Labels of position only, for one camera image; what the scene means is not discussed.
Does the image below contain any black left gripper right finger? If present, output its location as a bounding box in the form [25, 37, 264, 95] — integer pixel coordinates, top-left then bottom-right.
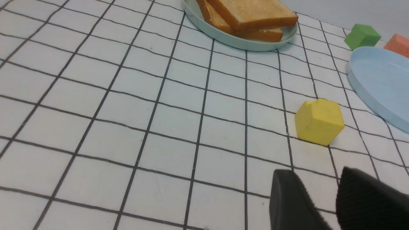
[336, 166, 409, 230]

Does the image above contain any light blue plate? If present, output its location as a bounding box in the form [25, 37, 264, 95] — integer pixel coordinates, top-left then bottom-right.
[347, 47, 409, 132]

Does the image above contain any toast slice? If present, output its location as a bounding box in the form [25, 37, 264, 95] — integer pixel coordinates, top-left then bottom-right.
[196, 0, 283, 42]
[208, 0, 298, 33]

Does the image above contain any yellow foam cube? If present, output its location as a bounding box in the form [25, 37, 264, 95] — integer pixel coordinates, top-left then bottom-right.
[295, 98, 345, 146]

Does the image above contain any pale green plate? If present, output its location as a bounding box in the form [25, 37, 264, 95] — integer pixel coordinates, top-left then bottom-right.
[181, 0, 298, 51]

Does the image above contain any white grid tablecloth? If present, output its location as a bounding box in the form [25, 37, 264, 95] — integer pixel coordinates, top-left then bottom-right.
[0, 0, 408, 230]

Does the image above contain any orange foam cube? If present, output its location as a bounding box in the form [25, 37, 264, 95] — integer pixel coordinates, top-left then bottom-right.
[383, 33, 409, 58]

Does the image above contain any green foam cube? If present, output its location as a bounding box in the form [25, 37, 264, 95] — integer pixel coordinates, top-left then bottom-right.
[344, 24, 381, 50]

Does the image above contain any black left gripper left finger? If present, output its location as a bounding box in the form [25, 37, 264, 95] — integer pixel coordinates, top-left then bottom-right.
[269, 169, 331, 230]

